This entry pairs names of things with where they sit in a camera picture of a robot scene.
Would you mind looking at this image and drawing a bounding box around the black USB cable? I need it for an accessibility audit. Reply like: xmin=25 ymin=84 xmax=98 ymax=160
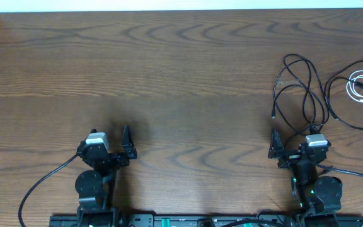
xmin=323 ymin=59 xmax=363 ymax=131

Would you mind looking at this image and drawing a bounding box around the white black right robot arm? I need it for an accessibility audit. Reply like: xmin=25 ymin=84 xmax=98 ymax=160
xmin=268 ymin=128 xmax=343 ymax=226

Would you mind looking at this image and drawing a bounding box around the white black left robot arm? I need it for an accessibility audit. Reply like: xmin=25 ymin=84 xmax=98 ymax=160
xmin=75 ymin=126 xmax=137 ymax=227

